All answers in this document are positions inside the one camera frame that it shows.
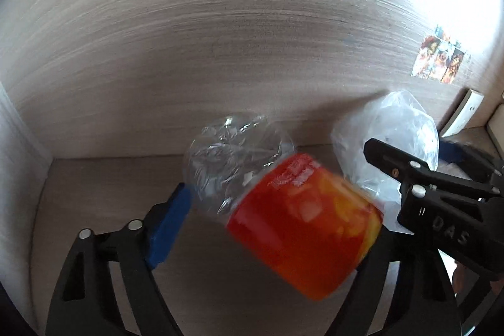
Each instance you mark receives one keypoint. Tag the colourful sticker strip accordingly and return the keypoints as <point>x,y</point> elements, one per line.
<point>441,56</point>

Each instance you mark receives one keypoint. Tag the clear bottle orange yellow label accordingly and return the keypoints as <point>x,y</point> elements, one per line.
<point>307,225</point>

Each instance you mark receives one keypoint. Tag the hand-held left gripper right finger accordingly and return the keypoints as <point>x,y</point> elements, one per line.
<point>374,277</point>

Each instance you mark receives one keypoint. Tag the clear plastic bag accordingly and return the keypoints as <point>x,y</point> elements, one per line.
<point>388,127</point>

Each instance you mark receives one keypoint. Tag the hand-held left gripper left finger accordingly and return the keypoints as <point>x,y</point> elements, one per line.
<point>169,224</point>

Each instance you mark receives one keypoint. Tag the white wall socket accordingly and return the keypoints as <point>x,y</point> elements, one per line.
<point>464,111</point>

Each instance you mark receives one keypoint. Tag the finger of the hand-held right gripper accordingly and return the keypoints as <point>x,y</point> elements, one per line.
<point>433,210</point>
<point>451,153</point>

